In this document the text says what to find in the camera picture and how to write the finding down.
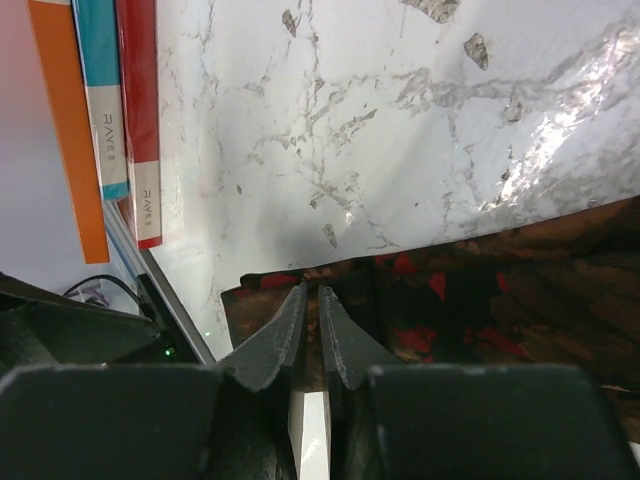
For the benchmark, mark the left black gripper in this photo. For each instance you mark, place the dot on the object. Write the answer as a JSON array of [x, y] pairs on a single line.
[[40, 327]]

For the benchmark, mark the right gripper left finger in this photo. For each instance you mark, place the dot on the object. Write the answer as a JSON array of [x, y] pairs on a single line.
[[258, 416]]

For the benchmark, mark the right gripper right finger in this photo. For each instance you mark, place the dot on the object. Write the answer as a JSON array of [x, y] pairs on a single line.
[[351, 423]]

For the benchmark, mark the brown red patterned tie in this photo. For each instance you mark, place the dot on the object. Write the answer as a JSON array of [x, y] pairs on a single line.
[[561, 291]]

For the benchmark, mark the orange folder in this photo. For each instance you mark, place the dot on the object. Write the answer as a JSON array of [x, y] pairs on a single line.
[[53, 29]]

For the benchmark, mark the teal folder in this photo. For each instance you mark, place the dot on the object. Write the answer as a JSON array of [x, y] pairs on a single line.
[[96, 33]]

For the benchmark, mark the red folder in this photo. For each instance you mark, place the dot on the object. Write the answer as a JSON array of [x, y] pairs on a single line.
[[136, 22]]

